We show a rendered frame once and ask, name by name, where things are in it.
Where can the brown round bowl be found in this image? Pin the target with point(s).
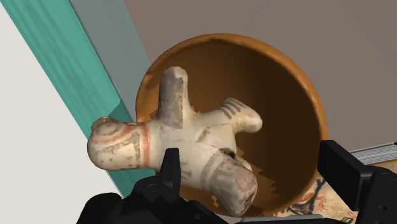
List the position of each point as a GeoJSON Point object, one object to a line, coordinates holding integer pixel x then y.
{"type": "Point", "coordinates": [279, 124]}

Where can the white clay animal figure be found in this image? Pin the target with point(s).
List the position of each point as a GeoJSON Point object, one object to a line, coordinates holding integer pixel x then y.
{"type": "Point", "coordinates": [198, 136]}

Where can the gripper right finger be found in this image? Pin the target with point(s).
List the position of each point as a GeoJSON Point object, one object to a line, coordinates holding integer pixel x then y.
{"type": "Point", "coordinates": [344, 173]}

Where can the beige patterned mat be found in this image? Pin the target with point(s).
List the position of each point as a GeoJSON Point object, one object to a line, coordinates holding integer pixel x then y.
{"type": "Point", "coordinates": [322, 201]}

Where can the grey ridged bar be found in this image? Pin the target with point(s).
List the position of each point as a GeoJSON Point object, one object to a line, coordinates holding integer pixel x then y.
{"type": "Point", "coordinates": [375, 153]}

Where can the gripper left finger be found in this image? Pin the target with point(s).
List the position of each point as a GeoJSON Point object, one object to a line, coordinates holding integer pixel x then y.
{"type": "Point", "coordinates": [170, 167]}

